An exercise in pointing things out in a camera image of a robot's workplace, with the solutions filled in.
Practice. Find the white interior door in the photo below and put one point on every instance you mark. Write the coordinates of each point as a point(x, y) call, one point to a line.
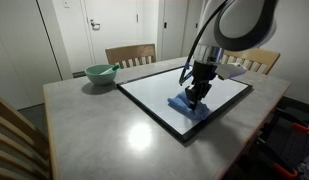
point(174, 33)

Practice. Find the small white wall plate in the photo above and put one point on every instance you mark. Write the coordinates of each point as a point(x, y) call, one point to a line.
point(66, 3)

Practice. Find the black door latch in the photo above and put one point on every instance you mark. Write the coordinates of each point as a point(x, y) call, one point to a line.
point(165, 25)

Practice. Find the blue microfibre cloth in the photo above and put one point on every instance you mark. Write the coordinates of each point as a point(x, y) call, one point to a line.
point(189, 112)

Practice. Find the mint green bowl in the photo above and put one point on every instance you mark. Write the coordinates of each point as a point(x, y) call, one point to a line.
point(99, 78)

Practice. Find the wooden slat-back chair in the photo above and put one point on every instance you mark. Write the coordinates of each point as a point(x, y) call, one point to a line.
point(257, 56)
point(127, 53)
point(14, 140)

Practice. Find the whiteboard with black frame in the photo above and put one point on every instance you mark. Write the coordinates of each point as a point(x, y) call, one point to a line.
point(154, 96)

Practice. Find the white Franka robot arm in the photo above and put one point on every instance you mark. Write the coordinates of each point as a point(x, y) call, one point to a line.
point(240, 23)

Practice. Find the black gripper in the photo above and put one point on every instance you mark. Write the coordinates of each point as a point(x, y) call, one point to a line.
point(204, 73)

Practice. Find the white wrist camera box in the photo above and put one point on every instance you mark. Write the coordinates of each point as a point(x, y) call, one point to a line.
point(230, 70)

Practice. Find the white entry door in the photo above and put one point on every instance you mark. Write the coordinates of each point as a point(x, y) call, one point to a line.
point(110, 30)

